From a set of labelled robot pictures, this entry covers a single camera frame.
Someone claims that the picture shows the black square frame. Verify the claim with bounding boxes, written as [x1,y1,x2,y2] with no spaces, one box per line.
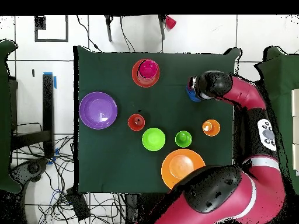
[34,15,69,43]

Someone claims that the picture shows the green bowl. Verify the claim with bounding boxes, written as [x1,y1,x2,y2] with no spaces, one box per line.
[141,127,166,152]

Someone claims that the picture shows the white boxes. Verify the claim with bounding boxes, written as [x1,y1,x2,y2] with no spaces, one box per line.
[290,88,299,176]

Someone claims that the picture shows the long black beam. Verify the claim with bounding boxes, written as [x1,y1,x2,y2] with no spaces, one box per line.
[42,73,55,158]

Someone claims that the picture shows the thin black cable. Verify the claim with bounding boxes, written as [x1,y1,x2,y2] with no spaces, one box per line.
[120,16,136,53]
[76,15,102,53]

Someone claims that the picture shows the pink cup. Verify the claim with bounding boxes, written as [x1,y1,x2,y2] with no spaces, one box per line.
[138,59,160,80]

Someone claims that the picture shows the green cup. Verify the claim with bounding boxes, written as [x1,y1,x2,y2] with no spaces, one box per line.
[175,130,193,148]

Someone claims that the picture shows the orange cup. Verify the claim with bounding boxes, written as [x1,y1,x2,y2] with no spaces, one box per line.
[127,113,146,132]

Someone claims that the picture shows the green cloth side table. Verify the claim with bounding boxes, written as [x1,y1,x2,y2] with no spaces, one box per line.
[254,46,299,195]
[0,39,22,194]

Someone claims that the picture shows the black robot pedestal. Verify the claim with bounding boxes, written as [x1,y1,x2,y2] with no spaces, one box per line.
[124,192,141,224]

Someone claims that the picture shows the orange bowl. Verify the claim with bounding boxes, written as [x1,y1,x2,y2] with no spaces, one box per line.
[131,58,161,89]

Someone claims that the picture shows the short black beam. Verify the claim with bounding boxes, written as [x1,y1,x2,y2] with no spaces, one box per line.
[11,129,51,150]

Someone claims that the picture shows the black power box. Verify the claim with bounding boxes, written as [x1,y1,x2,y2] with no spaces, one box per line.
[65,187,91,222]

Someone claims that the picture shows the large yellow bowl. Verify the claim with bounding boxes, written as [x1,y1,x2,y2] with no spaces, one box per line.
[161,148,206,190]

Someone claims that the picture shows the blue bowl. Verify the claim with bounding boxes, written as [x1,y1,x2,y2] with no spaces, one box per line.
[185,85,202,103]

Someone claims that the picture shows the dark green tablecloth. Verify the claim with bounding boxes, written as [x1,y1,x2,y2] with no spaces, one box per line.
[73,45,242,195]

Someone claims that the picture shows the gray black machine base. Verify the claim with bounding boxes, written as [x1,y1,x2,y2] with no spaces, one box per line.
[10,157,50,185]

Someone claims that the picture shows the yellow cup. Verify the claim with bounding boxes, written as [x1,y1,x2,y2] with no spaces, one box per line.
[201,119,221,137]

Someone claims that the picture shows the red cup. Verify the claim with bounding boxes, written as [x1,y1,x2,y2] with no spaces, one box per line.
[165,15,178,30]

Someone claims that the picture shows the purple bowl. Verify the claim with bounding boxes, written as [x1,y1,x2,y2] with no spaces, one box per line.
[78,91,119,131]

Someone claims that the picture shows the black stand leg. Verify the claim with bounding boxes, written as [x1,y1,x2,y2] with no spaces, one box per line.
[158,15,167,40]
[105,15,113,43]

